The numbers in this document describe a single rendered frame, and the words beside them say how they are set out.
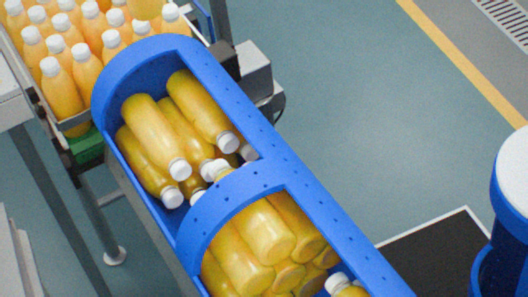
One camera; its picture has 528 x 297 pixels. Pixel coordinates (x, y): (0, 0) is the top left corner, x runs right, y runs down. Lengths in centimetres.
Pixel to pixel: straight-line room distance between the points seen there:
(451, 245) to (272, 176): 129
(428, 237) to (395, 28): 119
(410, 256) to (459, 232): 18
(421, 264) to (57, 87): 126
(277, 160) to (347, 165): 155
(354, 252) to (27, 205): 198
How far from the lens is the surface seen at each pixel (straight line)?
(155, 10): 165
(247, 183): 122
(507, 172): 150
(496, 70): 319
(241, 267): 124
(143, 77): 157
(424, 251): 243
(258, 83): 199
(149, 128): 146
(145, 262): 267
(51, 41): 178
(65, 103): 176
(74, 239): 225
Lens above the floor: 219
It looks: 49 degrees down
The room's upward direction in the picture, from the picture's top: 9 degrees counter-clockwise
